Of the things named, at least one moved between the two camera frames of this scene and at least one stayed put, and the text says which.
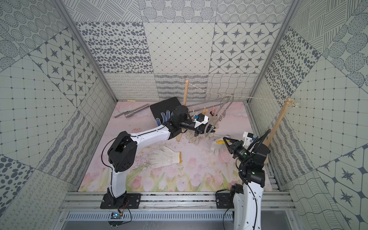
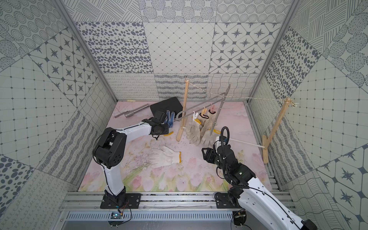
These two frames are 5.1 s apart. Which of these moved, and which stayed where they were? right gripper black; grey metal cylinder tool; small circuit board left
Moved: right gripper black
Stayed: grey metal cylinder tool; small circuit board left
